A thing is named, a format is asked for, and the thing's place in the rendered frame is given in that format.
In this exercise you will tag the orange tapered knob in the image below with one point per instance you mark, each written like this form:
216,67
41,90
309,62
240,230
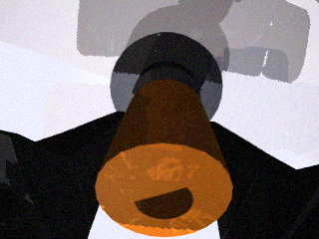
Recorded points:
164,174

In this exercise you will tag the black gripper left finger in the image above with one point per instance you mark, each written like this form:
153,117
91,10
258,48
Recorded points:
55,177

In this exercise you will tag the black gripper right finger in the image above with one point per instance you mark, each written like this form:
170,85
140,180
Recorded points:
269,199

